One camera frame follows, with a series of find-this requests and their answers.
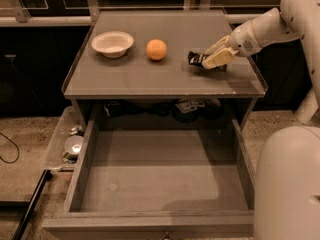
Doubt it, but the orange fruit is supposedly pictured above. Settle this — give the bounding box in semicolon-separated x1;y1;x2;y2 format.
146;39;167;61

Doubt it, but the grey wooden cabinet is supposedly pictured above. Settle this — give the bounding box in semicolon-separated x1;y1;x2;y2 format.
61;10;269;132

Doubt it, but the open grey top drawer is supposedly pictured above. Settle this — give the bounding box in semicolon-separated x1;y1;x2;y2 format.
43;105;254;240

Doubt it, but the clear plastic bin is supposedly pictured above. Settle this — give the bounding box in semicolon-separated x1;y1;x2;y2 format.
44;106;84;171

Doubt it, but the white paper bowl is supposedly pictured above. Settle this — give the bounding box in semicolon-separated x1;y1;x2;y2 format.
91;31;134;58

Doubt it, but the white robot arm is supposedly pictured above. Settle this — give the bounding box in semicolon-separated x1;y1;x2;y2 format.
202;0;320;240

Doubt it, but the black metal bar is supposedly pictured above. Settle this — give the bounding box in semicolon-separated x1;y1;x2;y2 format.
0;170;52;240

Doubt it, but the black rxbar chocolate wrapper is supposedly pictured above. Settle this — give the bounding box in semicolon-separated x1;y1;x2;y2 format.
188;51;227;72

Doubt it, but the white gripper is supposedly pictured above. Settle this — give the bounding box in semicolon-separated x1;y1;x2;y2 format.
202;21;262;69

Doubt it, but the small white bowl in bin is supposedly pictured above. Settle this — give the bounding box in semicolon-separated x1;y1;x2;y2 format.
64;135;83;155

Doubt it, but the black cable on floor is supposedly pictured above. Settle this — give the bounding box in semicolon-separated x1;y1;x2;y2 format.
0;132;21;164

